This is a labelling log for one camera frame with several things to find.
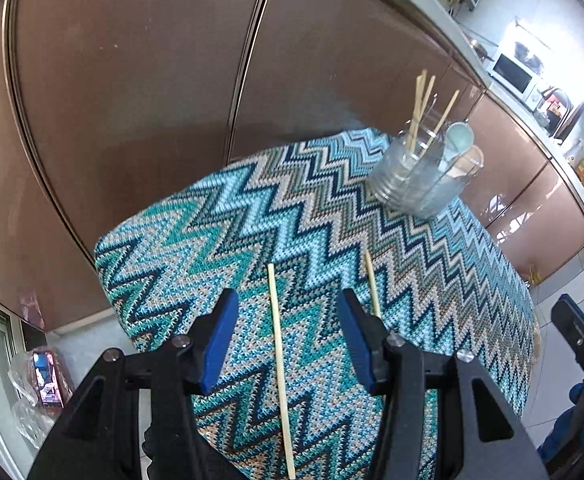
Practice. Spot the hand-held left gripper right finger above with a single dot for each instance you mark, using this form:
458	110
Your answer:
357	340

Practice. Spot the clear plastic bag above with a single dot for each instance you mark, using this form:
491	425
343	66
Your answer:
26	420

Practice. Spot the zigzag patterned teal cloth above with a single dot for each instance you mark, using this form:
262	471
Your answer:
292	210

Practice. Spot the white microwave oven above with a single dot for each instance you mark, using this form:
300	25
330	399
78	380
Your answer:
514	77

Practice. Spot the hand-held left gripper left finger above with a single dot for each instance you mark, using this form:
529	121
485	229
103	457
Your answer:
216	340

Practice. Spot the person's right hand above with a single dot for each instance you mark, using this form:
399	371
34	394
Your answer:
562	425

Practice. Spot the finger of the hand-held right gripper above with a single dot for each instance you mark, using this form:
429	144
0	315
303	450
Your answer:
572	322

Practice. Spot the dark kettle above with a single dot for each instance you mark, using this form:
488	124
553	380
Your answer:
557	112

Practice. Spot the white plastic spoon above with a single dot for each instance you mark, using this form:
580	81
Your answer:
459	136

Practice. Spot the brown glossy cabinet door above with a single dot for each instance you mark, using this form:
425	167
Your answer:
136	135
542	230
512	165
332	60

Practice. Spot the clear plastic utensil container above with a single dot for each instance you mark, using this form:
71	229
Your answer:
412	185

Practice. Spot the smartphone with lit screen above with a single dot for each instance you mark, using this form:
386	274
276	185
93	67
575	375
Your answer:
47	377

